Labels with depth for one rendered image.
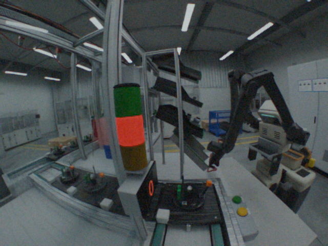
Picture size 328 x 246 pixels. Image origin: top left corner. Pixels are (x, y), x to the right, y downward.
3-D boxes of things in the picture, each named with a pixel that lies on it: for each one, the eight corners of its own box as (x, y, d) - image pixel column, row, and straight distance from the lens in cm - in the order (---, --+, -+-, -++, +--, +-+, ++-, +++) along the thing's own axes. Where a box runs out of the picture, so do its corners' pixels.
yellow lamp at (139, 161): (150, 160, 26) (148, 138, 24) (143, 172, 22) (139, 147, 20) (129, 158, 28) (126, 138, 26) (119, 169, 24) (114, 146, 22)
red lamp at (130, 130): (148, 138, 24) (145, 114, 23) (139, 146, 19) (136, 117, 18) (126, 138, 26) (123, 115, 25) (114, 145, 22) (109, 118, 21)
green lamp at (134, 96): (145, 113, 23) (144, 88, 23) (136, 116, 18) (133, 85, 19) (123, 115, 25) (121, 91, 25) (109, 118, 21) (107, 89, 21)
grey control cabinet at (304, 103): (291, 151, 427) (296, 69, 413) (315, 162, 397) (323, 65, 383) (282, 155, 383) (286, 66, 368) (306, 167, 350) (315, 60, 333)
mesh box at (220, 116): (231, 129, 610) (232, 109, 596) (242, 134, 538) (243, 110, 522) (207, 131, 554) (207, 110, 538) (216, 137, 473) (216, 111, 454)
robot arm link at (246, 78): (270, 63, 52) (260, 59, 61) (244, 85, 50) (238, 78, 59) (301, 134, 81) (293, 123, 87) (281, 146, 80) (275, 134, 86)
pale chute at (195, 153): (204, 161, 82) (209, 157, 81) (203, 171, 71) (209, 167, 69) (175, 132, 77) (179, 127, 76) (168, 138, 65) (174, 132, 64)
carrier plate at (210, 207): (211, 185, 67) (211, 182, 66) (220, 224, 52) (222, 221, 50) (166, 185, 67) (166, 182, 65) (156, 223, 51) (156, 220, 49)
